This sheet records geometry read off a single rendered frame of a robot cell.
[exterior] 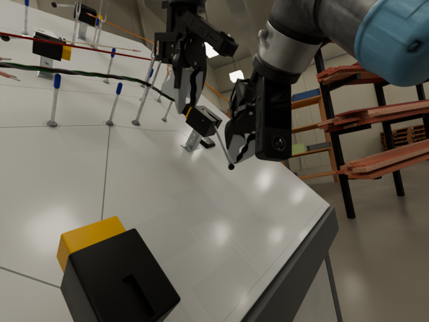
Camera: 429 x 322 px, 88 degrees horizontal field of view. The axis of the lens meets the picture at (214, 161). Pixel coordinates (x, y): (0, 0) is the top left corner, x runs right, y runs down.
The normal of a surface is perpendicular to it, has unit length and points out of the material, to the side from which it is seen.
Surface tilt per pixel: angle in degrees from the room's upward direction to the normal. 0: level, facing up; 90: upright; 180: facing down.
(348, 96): 90
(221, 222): 50
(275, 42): 106
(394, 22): 85
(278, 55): 119
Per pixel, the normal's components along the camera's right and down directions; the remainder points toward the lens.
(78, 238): 0.45, -0.75
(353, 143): -0.33, 0.07
